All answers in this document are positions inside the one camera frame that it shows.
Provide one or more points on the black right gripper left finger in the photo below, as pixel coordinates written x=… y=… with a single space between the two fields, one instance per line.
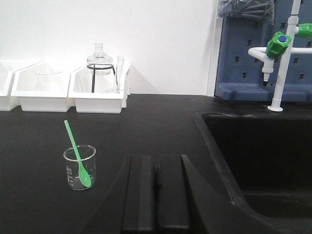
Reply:
x=129 y=204

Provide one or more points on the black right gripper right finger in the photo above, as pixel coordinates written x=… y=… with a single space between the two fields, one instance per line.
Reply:
x=186 y=203

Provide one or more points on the green plastic spoon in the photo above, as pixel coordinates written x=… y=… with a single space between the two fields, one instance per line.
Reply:
x=82 y=173

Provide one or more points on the small glass beaker right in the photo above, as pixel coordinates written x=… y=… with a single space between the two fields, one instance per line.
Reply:
x=87 y=155

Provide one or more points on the black lab sink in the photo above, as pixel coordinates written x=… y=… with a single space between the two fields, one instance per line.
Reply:
x=265 y=163

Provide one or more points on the white bin right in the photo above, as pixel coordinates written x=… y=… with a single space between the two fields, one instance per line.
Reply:
x=106 y=98

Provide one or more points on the white bin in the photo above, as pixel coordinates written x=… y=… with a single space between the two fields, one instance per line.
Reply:
x=7 y=102
x=106 y=98
x=31 y=99

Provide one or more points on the blue pegboard drying rack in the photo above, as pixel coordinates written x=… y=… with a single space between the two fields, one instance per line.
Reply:
x=239 y=76

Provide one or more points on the glass test tube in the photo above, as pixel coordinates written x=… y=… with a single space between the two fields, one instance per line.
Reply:
x=118 y=70

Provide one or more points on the round glass flask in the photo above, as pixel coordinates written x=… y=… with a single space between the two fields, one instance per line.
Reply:
x=100 y=61

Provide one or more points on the white bin middle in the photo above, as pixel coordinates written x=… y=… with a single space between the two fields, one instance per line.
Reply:
x=31 y=99

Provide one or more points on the glass beaker in middle bin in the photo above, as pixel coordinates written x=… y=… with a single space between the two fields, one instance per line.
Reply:
x=48 y=80

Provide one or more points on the white bin left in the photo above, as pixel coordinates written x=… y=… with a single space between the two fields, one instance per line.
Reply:
x=7 y=102

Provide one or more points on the white lab faucet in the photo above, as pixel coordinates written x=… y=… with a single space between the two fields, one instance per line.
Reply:
x=281 y=46

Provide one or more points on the plastic bag of pegs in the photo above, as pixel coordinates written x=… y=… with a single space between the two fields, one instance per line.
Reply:
x=258 y=10

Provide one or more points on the black wire tripod stand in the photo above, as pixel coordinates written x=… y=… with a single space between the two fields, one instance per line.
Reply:
x=93 y=78

